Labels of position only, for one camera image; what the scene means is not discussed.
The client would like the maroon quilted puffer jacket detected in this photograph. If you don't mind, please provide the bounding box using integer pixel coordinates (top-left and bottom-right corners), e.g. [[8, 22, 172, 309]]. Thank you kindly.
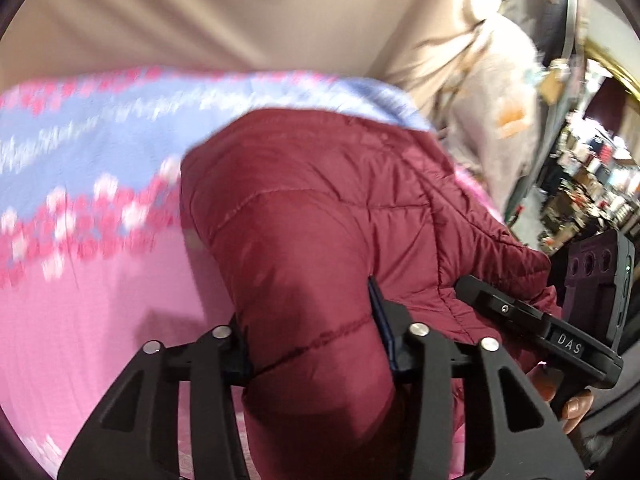
[[180, 110, 559, 479]]

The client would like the right hand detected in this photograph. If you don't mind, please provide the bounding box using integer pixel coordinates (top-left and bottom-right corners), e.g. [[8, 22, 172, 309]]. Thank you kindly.
[[524, 363, 597, 436]]

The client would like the cluttered shelf with items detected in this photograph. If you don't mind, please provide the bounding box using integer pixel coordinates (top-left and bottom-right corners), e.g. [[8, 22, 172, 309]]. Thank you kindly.
[[537, 58, 640, 256]]

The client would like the pink rose floral bedsheet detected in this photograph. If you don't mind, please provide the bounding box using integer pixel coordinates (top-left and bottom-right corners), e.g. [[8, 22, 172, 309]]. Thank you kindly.
[[1, 66, 428, 479]]

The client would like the hanging cream floral cloth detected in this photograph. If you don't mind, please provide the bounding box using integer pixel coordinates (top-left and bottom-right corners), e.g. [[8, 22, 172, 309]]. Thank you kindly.
[[434, 14, 539, 214]]

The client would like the yellow paper tag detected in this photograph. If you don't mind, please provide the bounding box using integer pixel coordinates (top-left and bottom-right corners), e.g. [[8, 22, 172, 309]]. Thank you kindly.
[[537, 58, 570, 106]]

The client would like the beige curtain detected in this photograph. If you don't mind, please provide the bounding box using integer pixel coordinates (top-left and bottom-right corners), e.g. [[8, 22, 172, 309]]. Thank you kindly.
[[1, 0, 500, 87]]

